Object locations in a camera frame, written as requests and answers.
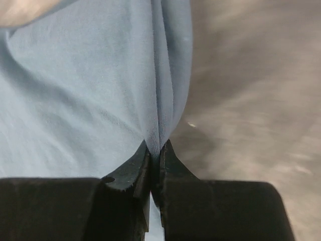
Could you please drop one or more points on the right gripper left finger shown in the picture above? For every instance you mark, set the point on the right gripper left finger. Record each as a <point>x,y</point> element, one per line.
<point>115,207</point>

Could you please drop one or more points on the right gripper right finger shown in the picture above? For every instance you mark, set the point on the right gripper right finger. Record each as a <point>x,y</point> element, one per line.
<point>196,209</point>

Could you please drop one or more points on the blue t-shirt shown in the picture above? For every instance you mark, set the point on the blue t-shirt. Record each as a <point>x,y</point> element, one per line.
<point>84,84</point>

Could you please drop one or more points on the folded pink t-shirt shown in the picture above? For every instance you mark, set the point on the folded pink t-shirt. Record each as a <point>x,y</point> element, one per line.
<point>19,12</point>

